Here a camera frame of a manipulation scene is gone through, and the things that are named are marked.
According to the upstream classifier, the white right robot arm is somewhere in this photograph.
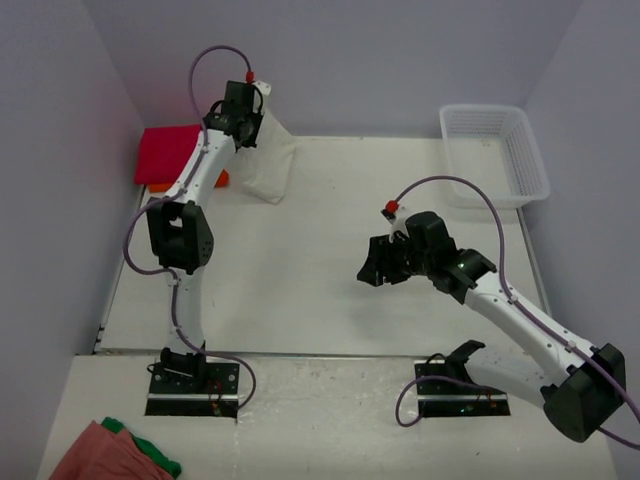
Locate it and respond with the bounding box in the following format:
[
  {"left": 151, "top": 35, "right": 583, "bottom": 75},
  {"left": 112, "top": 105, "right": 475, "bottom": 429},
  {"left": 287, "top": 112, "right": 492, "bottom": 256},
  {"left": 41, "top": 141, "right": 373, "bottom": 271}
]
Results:
[{"left": 357, "top": 203, "right": 626, "bottom": 443}]

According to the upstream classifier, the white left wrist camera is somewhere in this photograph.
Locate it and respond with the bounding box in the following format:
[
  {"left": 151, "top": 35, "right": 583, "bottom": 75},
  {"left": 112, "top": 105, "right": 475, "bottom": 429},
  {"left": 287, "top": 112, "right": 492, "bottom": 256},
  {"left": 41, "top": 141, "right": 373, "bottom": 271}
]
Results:
[{"left": 245, "top": 71, "right": 272, "bottom": 101}]

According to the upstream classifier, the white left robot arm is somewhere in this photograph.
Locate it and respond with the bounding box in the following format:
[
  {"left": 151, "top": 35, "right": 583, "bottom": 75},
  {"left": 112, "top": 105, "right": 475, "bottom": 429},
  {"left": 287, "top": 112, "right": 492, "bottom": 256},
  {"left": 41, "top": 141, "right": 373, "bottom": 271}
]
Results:
[{"left": 146, "top": 72, "right": 264, "bottom": 393}]

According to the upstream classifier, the green cloth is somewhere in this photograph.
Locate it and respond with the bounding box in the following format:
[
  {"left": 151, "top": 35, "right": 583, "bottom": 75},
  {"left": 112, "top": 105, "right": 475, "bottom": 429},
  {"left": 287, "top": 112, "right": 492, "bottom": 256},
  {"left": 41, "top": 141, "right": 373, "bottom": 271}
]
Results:
[{"left": 101, "top": 417, "right": 182, "bottom": 479}]

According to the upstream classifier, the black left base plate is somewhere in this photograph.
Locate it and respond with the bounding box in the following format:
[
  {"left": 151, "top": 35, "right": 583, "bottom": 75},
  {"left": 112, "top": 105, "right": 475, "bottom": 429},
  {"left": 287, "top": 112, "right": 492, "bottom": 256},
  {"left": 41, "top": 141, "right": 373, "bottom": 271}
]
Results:
[{"left": 145, "top": 357, "right": 239, "bottom": 419}]

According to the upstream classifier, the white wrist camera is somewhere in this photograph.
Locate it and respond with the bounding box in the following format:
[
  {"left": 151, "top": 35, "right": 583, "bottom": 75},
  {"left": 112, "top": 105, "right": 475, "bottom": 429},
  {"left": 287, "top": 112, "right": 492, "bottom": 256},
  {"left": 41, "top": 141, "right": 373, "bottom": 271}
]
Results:
[
  {"left": 245, "top": 71, "right": 272, "bottom": 101},
  {"left": 381, "top": 200, "right": 412, "bottom": 243}
]

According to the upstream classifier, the white t shirt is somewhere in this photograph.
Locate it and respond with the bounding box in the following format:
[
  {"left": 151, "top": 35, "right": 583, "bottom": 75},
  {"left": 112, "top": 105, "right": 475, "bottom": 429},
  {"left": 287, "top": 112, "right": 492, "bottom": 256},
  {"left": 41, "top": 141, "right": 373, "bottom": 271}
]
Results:
[{"left": 238, "top": 109, "right": 296, "bottom": 205}]

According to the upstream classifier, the folded orange t shirt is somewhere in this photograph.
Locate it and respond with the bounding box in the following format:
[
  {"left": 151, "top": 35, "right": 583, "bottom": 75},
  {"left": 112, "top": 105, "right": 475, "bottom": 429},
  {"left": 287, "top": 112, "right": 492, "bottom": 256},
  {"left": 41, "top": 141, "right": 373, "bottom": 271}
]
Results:
[{"left": 147, "top": 170, "right": 230, "bottom": 193}]

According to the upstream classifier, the salmon pink cloth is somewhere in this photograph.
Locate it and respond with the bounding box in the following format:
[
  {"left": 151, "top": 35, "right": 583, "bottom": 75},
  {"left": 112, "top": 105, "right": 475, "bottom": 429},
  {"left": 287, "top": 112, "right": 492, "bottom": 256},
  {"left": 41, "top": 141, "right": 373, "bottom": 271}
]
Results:
[{"left": 49, "top": 421, "right": 172, "bottom": 480}]

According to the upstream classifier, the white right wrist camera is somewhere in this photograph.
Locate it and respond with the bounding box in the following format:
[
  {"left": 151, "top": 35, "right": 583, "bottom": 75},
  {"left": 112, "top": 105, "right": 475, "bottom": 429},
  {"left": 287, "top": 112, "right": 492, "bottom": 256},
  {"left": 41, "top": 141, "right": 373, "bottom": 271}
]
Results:
[{"left": 381, "top": 200, "right": 412, "bottom": 243}]

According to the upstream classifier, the folded pink t shirt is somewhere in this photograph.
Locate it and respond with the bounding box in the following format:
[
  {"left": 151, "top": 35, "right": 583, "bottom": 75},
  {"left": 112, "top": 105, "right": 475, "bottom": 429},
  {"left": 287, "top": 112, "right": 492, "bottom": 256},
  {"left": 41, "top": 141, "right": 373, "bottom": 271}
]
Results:
[{"left": 134, "top": 125, "right": 201, "bottom": 186}]

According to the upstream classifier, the white plastic basket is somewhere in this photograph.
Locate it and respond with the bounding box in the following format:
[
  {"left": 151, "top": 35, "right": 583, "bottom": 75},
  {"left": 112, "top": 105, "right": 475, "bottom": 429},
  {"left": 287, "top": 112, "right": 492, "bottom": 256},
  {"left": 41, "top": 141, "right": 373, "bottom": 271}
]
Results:
[{"left": 439, "top": 104, "right": 550, "bottom": 210}]

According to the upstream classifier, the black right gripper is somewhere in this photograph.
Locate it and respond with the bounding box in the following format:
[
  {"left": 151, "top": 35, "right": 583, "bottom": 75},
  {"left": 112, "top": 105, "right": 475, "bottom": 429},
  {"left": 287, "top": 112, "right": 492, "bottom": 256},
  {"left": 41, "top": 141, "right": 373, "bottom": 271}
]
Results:
[{"left": 357, "top": 232, "right": 433, "bottom": 287}]

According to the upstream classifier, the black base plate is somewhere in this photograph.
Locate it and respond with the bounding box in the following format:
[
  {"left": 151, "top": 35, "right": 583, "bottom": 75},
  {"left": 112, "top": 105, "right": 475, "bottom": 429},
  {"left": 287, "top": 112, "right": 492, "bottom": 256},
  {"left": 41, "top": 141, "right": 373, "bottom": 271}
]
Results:
[
  {"left": 145, "top": 357, "right": 239, "bottom": 419},
  {"left": 416, "top": 380, "right": 511, "bottom": 418}
]

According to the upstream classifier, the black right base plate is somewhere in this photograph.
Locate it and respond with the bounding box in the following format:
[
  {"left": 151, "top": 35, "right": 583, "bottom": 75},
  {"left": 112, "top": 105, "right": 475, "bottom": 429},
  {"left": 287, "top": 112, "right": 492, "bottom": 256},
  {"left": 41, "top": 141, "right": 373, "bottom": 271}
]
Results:
[{"left": 416, "top": 380, "right": 511, "bottom": 418}]

